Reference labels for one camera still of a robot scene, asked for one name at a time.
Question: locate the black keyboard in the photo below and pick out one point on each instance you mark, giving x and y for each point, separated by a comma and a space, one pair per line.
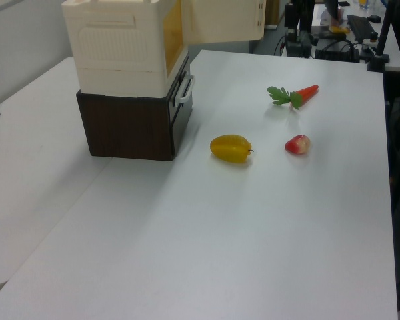
361, 26

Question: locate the black pole with clamp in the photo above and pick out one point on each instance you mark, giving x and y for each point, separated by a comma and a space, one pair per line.
381, 43

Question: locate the black emergency stop button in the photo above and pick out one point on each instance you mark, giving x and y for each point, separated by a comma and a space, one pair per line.
373, 37

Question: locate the dark brown drawer box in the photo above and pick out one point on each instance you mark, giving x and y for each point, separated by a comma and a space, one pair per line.
126, 128

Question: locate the red white toy apple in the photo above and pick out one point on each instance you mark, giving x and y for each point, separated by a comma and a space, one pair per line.
298, 145

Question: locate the yellow toy starfruit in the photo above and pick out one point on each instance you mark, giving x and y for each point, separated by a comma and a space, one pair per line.
230, 149

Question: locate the black computer mouse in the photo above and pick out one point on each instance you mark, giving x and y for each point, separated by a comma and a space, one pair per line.
374, 18

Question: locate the orange toy carrot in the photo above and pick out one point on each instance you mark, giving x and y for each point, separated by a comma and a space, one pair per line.
305, 92

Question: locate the black electronics box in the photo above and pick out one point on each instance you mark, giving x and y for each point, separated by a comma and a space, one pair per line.
336, 53

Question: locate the cream cabinet door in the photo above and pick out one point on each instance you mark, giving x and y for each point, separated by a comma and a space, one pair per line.
220, 20

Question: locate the black camera stand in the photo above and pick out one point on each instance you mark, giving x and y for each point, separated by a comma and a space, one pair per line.
298, 45

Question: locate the cream white tray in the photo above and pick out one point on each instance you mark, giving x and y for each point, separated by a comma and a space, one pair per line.
120, 43

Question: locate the small yellow object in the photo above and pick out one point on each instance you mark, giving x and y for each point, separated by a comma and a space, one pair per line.
338, 30

